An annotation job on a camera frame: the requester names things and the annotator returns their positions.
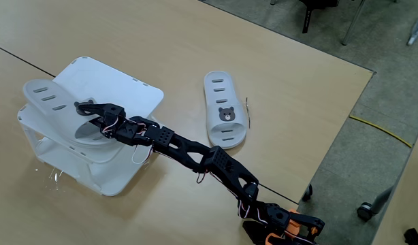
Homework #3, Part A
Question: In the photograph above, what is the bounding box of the white bear slipper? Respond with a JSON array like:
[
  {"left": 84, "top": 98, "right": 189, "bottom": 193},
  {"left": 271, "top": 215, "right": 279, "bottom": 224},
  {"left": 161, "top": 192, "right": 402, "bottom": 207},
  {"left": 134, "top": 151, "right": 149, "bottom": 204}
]
[
  {"left": 22, "top": 78, "right": 118, "bottom": 148},
  {"left": 203, "top": 70, "right": 247, "bottom": 150}
]

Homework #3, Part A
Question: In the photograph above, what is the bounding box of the black chair base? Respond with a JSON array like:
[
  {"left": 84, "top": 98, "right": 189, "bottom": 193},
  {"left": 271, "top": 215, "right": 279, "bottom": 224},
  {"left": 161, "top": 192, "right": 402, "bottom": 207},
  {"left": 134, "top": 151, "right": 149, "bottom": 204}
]
[{"left": 298, "top": 0, "right": 340, "bottom": 34}]

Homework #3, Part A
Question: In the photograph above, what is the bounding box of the black table caster wheel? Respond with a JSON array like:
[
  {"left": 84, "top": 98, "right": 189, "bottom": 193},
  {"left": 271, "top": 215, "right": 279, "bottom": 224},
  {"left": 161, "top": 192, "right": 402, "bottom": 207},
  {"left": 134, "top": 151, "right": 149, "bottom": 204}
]
[{"left": 302, "top": 184, "right": 314, "bottom": 202}]

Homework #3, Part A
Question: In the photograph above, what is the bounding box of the metal chair leg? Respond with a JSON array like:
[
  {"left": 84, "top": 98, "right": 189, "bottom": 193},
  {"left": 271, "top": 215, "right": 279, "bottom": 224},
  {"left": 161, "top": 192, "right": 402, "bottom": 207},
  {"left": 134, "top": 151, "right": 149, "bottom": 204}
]
[{"left": 341, "top": 0, "right": 367, "bottom": 46}]

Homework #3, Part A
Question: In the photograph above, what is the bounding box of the yellow floor cable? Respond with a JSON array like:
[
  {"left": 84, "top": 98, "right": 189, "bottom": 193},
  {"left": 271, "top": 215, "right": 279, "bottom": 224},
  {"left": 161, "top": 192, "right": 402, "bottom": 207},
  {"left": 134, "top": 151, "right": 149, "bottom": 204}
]
[{"left": 349, "top": 115, "right": 414, "bottom": 149}]

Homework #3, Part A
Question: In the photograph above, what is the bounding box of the black floor object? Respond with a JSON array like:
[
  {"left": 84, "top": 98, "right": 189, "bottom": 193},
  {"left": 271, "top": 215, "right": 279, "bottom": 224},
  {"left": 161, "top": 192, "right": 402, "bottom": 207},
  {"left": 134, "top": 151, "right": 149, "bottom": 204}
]
[{"left": 403, "top": 227, "right": 418, "bottom": 245}]

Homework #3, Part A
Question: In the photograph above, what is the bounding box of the grey caster with leg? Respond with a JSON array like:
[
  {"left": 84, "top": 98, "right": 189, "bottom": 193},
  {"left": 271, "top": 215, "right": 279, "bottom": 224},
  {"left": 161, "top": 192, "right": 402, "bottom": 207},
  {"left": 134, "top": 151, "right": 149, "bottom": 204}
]
[{"left": 356, "top": 186, "right": 394, "bottom": 222}]

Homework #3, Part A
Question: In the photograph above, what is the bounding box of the white plastic box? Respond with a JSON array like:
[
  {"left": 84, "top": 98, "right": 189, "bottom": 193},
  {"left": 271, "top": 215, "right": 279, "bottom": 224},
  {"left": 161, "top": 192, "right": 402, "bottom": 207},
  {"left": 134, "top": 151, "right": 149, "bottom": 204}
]
[{"left": 17, "top": 56, "right": 168, "bottom": 197}]

